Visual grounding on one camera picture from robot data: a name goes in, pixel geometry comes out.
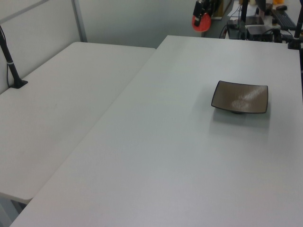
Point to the dark robot gripper body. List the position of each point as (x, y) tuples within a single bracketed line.
[(210, 6)]

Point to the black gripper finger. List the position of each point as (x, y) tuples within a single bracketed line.
[(198, 13), (208, 11)]

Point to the red apple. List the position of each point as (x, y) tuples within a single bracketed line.
[(203, 24)]

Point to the square brown ceramic plate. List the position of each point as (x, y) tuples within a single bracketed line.
[(240, 97)]

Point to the brown wooden cabinet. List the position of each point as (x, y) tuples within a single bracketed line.
[(217, 11)]

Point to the small grey control box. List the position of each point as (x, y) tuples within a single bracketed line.
[(233, 30)]

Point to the thin black vertical stand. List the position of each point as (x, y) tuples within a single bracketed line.
[(244, 14)]

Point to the black flat tablet device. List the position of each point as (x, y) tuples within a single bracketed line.
[(255, 20)]

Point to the grey flat electronics box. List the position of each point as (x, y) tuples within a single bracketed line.
[(258, 30)]

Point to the orange toy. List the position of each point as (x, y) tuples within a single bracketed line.
[(278, 1)]

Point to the black computer mouse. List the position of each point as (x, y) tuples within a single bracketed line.
[(281, 7)]

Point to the black computer keyboard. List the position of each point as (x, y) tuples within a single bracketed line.
[(284, 19)]

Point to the black pole with table clamp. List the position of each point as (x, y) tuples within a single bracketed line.
[(297, 28)]

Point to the grey metal partition post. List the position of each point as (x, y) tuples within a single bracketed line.
[(80, 20)]

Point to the black camera pole with base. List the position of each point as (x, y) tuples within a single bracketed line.
[(10, 63)]

